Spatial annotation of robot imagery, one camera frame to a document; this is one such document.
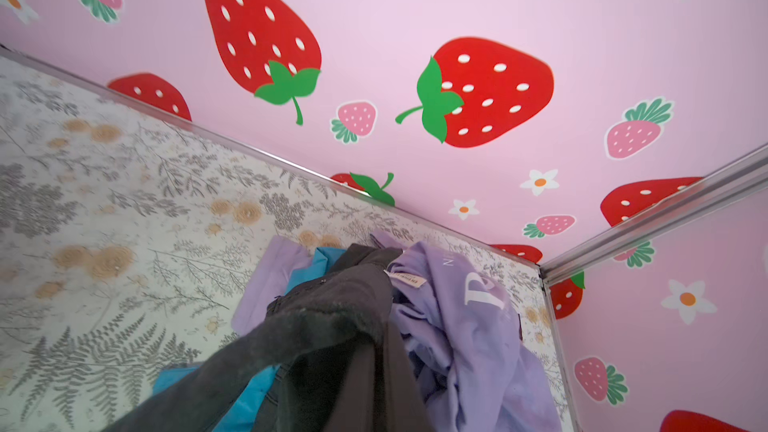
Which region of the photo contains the light lilac cloth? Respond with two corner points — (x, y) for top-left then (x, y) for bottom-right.
(231, 236), (312, 336)

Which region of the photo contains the teal cloth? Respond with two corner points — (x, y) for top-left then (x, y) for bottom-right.
(151, 245), (348, 432)

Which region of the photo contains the purple cloth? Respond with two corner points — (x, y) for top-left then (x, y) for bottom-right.
(371, 231), (562, 431)

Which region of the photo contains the dark grey cloth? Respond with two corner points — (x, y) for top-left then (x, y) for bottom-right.
(108, 244), (433, 431)

